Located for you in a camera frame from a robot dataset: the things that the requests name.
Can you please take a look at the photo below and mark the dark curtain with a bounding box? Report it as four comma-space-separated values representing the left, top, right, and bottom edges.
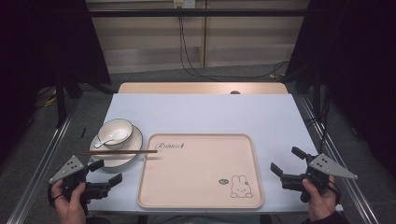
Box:
285, 0, 396, 180
0, 0, 112, 162

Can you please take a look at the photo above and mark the person's left hand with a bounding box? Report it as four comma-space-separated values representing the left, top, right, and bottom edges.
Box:
49, 179, 92, 222

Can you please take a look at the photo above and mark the wooden table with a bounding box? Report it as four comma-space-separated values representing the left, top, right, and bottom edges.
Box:
117, 81, 290, 95

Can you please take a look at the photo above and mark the beige tray with rabbit print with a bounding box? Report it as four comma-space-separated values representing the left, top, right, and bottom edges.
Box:
136, 133, 264, 210

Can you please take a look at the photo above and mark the white bowl with dark rim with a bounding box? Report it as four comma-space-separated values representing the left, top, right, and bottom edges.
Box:
97, 118, 134, 147

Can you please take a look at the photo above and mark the black cable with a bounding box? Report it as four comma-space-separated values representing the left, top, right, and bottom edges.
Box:
177, 15, 290, 80
179, 16, 289, 79

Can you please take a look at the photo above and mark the white board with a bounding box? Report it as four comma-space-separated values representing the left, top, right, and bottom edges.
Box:
86, 92, 344, 216

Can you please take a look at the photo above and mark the person's right hand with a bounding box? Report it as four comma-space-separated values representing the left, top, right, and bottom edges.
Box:
301, 175, 341, 222

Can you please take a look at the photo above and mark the white wall socket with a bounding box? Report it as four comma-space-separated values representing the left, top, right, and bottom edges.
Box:
173, 0, 197, 9

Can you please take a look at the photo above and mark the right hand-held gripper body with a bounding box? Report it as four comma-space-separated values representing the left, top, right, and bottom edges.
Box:
278, 152, 359, 203

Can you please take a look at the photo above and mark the metal rail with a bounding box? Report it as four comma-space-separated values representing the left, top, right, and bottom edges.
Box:
298, 95, 380, 224
5, 98, 81, 224

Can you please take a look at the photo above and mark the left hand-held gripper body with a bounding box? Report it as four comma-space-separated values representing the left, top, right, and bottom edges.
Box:
48, 154, 110, 217

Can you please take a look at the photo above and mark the white plate with dark rim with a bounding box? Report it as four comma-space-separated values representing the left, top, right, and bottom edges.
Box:
89, 124, 144, 171

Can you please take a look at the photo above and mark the black metal stand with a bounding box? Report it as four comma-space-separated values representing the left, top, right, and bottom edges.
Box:
312, 67, 323, 120
54, 74, 68, 129

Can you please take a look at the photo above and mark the yellow cable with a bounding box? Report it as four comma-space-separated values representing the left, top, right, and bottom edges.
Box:
42, 95, 59, 108

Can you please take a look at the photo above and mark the brown wooden chopstick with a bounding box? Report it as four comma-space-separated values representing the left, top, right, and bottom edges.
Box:
81, 149, 159, 154
81, 151, 159, 157

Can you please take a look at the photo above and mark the black horizontal bar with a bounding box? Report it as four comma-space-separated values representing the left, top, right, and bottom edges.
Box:
88, 8, 308, 19

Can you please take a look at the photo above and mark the white ceramic spoon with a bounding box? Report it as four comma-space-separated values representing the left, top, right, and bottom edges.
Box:
93, 130, 131, 149

